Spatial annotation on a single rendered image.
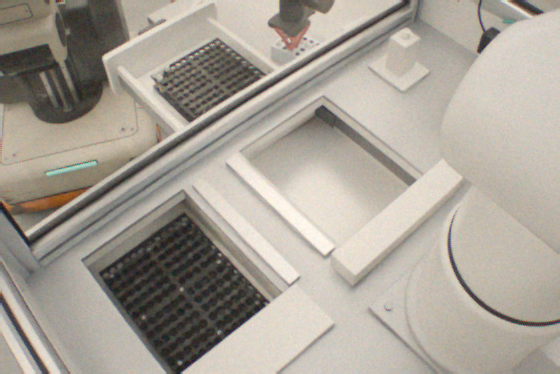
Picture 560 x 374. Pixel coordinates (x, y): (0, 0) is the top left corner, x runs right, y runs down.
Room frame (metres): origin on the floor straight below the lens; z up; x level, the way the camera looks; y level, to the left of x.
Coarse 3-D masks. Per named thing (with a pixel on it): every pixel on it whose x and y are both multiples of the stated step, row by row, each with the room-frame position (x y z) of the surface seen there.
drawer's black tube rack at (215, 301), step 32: (160, 256) 0.41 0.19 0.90; (192, 256) 0.41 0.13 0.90; (224, 256) 0.41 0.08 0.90; (128, 288) 0.35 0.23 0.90; (160, 288) 0.35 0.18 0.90; (192, 288) 0.36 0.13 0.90; (224, 288) 0.35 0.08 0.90; (256, 288) 0.35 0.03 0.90; (160, 320) 0.30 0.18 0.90; (192, 320) 0.30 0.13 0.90; (224, 320) 0.30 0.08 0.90; (160, 352) 0.25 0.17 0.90; (192, 352) 0.25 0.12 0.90
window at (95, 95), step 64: (0, 0) 0.46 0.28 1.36; (64, 0) 0.50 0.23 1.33; (128, 0) 0.55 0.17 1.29; (192, 0) 0.61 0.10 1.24; (256, 0) 0.68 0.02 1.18; (320, 0) 0.77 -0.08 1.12; (384, 0) 0.89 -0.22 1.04; (0, 64) 0.44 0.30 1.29; (64, 64) 0.48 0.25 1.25; (128, 64) 0.54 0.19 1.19; (192, 64) 0.60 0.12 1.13; (256, 64) 0.68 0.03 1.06; (0, 128) 0.42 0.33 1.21; (64, 128) 0.46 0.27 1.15; (128, 128) 0.52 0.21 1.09; (192, 128) 0.59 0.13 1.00; (0, 192) 0.39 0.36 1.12; (64, 192) 0.44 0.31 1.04
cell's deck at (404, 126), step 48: (384, 48) 0.84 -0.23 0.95; (432, 48) 0.85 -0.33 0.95; (336, 96) 0.71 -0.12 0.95; (384, 96) 0.71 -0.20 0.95; (432, 96) 0.71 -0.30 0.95; (240, 144) 0.60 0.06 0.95; (384, 144) 0.60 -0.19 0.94; (432, 144) 0.59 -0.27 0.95; (192, 192) 0.50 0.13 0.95; (240, 192) 0.50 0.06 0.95; (96, 240) 0.41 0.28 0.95; (240, 240) 0.41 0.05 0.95; (288, 240) 0.41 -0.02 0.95; (432, 240) 0.40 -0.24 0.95; (48, 288) 0.33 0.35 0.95; (96, 288) 0.33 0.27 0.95; (288, 288) 0.33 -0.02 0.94; (336, 288) 0.33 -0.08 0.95; (384, 288) 0.33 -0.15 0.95; (96, 336) 0.26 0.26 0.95; (336, 336) 0.26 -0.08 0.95; (384, 336) 0.25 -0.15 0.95
